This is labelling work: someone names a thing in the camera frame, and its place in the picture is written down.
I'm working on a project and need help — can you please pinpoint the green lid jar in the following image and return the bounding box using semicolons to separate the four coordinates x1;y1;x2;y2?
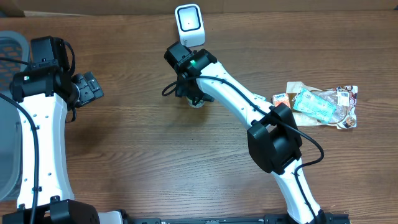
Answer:
187;98;205;108

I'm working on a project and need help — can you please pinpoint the orange white tissue pack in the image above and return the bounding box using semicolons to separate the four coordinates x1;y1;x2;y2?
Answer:
272;93;291;108

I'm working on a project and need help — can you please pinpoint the teal tissue pack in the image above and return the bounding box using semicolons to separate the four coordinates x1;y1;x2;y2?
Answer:
293;89;336;124

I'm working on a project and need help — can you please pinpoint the beige plastic pouch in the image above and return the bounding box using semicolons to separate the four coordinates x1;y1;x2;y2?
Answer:
285;82;358;129

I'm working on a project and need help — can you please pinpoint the blue Kleenex tissue pack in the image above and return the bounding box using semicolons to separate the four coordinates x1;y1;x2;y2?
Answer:
254;93;267;101

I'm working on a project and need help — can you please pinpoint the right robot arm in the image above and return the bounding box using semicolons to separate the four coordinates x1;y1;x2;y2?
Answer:
162;42;326;223

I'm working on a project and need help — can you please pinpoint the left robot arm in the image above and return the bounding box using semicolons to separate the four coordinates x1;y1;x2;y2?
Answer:
2;36;129;224

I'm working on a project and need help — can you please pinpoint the white barcode scanner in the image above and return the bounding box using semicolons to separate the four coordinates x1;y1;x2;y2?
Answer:
175;3;206;47

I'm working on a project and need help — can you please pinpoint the grey plastic basket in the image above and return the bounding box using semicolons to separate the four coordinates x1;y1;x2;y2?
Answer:
1;30;30;201

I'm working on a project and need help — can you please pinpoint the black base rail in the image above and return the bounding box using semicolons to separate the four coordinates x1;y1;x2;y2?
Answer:
127;213;351;224

